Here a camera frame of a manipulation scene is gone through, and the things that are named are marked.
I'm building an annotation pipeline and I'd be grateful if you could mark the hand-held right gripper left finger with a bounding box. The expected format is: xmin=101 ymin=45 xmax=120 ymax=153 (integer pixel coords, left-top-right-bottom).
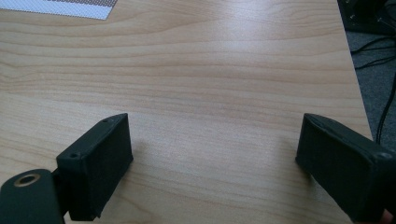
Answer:
xmin=55 ymin=112 xmax=134 ymax=222

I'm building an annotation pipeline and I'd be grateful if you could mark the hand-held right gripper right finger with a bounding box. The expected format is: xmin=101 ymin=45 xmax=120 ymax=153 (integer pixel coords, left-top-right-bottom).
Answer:
xmin=294 ymin=112 xmax=396 ymax=224

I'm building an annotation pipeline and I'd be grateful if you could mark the white grey dotted mat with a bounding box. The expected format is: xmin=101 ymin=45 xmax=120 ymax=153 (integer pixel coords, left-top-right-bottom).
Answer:
xmin=0 ymin=0 xmax=120 ymax=21

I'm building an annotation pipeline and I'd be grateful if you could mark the black cable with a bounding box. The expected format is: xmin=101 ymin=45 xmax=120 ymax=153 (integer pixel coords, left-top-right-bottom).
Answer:
xmin=354 ymin=55 xmax=396 ymax=71
xmin=350 ymin=35 xmax=396 ymax=55
xmin=375 ymin=79 xmax=396 ymax=145

